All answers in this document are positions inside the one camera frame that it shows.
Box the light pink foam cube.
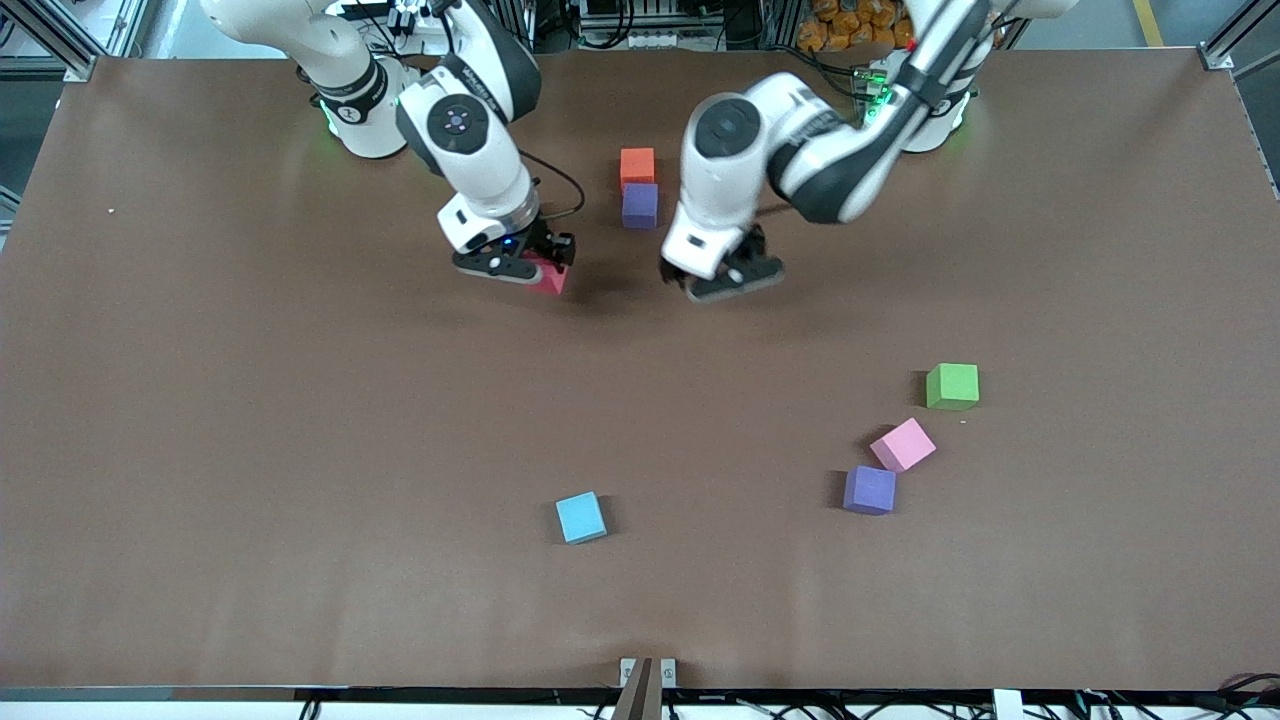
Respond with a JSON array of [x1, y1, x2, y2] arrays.
[[869, 417, 938, 474]]

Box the green foam cube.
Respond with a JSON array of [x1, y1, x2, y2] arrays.
[[925, 363, 980, 411]]

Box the orange snack bag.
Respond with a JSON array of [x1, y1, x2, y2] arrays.
[[797, 0, 921, 53]]

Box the light blue foam cube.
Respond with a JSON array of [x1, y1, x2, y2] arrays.
[[555, 491, 608, 545]]

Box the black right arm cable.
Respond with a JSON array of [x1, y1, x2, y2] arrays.
[[520, 150, 586, 219]]

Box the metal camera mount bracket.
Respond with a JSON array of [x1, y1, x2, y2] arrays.
[[610, 656, 679, 720]]

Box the aluminium frame post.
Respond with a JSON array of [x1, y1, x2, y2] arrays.
[[100, 0, 151, 58]]

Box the aluminium frame rail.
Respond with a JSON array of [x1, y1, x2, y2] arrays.
[[1198, 0, 1280, 79], [0, 0, 98, 83]]

